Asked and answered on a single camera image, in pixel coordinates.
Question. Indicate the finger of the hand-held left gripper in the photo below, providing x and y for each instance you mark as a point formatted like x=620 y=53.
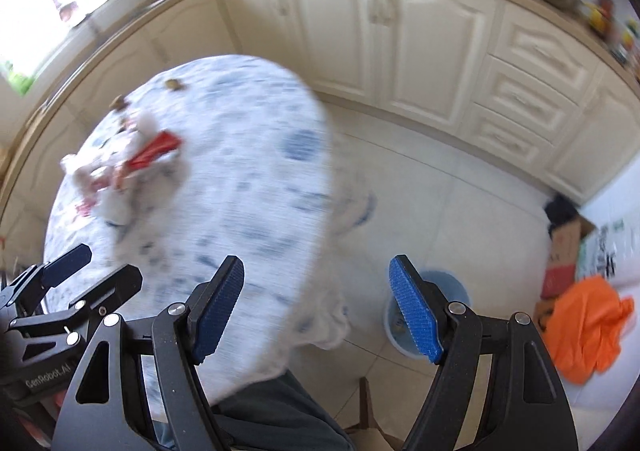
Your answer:
x=110 y=286
x=65 y=263

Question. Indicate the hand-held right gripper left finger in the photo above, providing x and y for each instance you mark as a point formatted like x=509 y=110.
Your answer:
x=217 y=311

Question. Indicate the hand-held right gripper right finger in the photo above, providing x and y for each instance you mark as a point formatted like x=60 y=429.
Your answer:
x=415 y=316

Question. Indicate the blue plastic waste bin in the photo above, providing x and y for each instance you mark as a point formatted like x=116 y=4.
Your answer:
x=445 y=281

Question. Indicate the red snack wrapper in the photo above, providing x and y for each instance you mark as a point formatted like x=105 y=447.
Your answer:
x=155 y=148

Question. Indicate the brown nutshell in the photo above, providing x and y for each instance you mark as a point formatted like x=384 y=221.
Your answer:
x=174 y=83
x=119 y=103

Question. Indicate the wooden stool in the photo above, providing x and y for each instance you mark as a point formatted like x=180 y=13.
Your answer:
x=370 y=411

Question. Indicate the person's leg in dark trousers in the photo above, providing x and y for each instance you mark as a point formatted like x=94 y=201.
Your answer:
x=280 y=416

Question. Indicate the blue patterned white towel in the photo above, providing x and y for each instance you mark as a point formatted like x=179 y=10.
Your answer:
x=240 y=181

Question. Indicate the brown cardboard box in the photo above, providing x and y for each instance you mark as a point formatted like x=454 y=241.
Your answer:
x=565 y=251

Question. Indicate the orange plastic bag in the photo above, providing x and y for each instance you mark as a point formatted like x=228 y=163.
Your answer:
x=585 y=326

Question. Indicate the dark cloth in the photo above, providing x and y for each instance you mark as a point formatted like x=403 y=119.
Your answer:
x=562 y=211

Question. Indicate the white printed rice bag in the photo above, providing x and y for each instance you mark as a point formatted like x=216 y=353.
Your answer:
x=605 y=251

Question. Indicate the cream cabinet drawer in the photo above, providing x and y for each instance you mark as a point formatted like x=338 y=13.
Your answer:
x=505 y=136
x=542 y=48
x=525 y=96

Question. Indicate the bright window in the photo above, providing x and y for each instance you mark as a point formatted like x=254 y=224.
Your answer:
x=50 y=6

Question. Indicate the cream kitchen cabinet unit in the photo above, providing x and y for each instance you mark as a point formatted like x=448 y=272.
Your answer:
x=340 y=31

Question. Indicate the row of condiment bottles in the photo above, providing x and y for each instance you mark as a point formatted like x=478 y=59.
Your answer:
x=600 y=16

